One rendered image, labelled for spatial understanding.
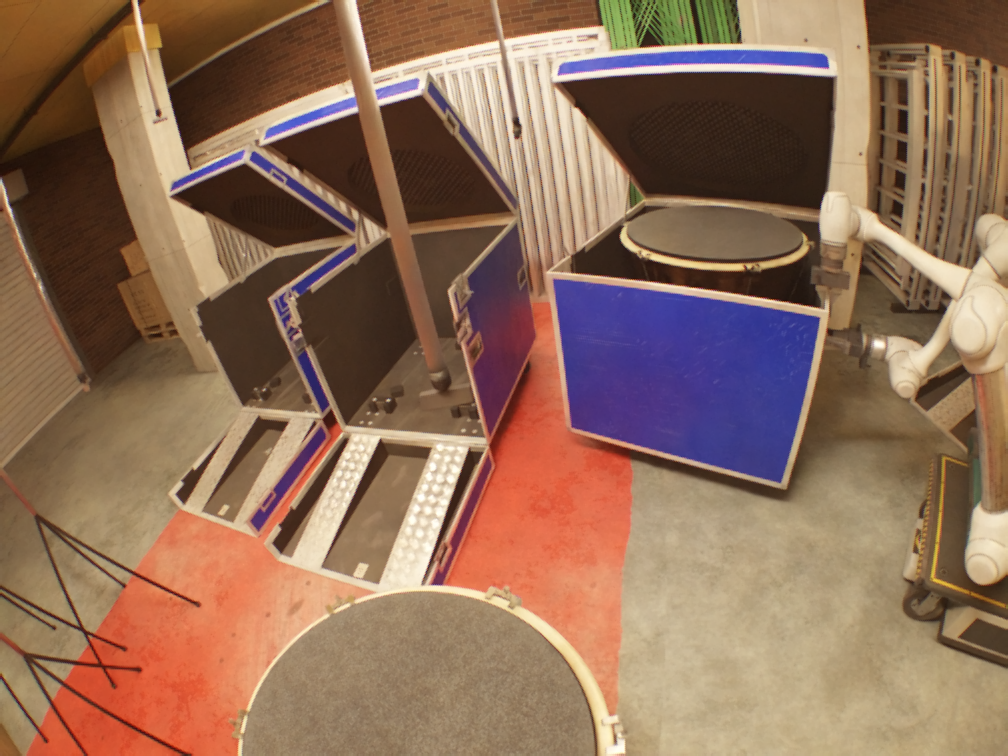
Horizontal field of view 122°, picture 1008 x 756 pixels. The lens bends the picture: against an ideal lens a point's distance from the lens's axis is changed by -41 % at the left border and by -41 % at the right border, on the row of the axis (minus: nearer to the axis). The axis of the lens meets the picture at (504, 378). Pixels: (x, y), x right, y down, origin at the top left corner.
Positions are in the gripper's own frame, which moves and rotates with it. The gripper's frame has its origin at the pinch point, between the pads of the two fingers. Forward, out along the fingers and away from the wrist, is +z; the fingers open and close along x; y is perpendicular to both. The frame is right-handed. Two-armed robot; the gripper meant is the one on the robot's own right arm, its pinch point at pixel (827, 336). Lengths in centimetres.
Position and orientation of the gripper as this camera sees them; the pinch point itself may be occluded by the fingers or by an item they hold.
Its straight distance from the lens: 183.1
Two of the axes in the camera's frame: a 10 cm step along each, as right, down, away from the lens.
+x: -5.6, 5.4, -6.3
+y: -1.7, -8.2, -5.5
